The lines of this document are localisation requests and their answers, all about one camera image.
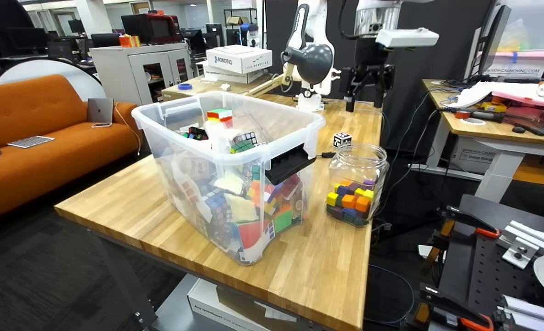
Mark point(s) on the white box under table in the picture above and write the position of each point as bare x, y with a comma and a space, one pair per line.
235, 308

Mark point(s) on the black computer monitor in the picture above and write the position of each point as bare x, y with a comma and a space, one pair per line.
489, 42

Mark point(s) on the black appliance box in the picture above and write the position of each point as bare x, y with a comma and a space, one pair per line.
152, 27

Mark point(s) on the flat white box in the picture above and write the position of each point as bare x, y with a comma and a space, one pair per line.
231, 77

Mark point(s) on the clear jar with coloured cubes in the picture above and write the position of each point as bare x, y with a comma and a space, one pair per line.
356, 183

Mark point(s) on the white cabinet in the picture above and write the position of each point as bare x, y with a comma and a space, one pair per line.
136, 69

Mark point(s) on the aluminium extrusion bracket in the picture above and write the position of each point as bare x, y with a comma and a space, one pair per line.
525, 240

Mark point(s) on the red and black tool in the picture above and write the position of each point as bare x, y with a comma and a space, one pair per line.
498, 115

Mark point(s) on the large clear plastic bin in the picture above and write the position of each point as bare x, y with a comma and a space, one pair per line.
222, 183

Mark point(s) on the orange sofa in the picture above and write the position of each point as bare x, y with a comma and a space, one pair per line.
33, 158

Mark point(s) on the small black white puzzle cube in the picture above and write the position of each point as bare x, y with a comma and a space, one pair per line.
342, 139

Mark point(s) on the gray laptop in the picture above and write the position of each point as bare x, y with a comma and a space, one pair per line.
99, 110

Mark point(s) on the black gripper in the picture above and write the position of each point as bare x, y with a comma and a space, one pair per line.
373, 60

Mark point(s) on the black perforated board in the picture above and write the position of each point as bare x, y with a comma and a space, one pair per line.
474, 262

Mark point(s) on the white papers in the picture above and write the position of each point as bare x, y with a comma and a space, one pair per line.
470, 95

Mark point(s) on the blue disc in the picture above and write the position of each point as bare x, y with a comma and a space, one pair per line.
183, 86

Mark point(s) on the multicoloured puzzle cube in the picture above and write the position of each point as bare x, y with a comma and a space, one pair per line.
218, 115

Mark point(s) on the orange small container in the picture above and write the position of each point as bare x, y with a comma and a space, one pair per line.
128, 40

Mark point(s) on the gray desk lamp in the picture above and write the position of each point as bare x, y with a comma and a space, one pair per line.
310, 60

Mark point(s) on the wooden desk with white legs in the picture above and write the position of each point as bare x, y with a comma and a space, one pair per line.
498, 130

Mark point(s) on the white cardboard box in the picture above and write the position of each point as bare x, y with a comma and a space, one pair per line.
237, 57

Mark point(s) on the green white puzzle cube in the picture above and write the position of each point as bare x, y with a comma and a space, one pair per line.
244, 141

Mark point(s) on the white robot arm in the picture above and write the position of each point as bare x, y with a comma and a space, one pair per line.
378, 16

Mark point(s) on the flat gray pad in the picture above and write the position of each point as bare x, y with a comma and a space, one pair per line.
31, 141

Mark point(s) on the pink folder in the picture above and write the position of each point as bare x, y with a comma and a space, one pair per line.
529, 101

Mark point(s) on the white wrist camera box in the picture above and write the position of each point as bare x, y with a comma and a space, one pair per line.
406, 36

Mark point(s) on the white round chair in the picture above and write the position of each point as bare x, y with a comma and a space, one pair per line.
44, 69

